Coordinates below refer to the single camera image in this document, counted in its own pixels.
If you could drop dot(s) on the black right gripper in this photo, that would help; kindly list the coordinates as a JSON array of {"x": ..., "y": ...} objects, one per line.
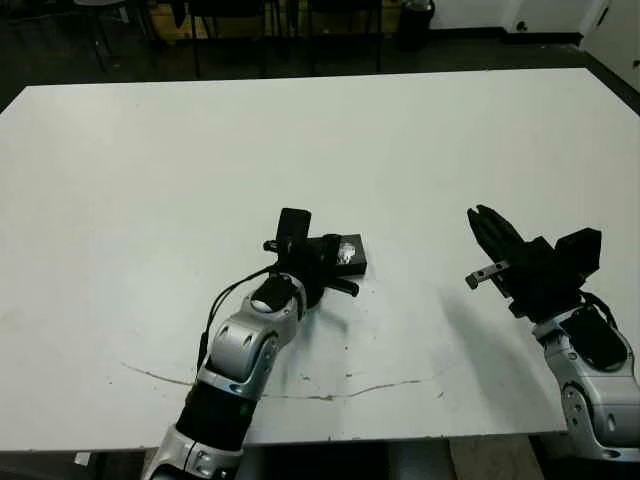
[{"x": 542, "y": 280}]

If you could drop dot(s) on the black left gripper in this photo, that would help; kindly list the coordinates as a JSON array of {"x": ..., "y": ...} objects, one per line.
[{"x": 307, "y": 265}]

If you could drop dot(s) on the black box lid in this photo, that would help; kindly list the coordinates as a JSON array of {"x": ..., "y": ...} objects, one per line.
[{"x": 352, "y": 252}]

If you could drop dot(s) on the black trash bin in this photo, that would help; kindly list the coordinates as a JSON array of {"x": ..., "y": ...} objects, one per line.
[{"x": 415, "y": 25}]

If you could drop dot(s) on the chair with thin black legs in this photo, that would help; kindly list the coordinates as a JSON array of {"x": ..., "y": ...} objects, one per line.
[{"x": 100, "y": 52}]

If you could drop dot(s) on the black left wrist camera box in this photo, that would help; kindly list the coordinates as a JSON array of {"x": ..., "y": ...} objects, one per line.
[{"x": 294, "y": 227}]

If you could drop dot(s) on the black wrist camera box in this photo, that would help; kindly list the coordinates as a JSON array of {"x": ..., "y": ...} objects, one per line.
[
  {"x": 580, "y": 252},
  {"x": 294, "y": 227}
]

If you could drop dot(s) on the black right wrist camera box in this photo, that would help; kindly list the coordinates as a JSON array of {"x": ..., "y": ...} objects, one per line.
[{"x": 580, "y": 252}]

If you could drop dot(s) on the black round wall fixture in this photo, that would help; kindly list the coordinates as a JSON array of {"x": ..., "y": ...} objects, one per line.
[{"x": 521, "y": 25}]

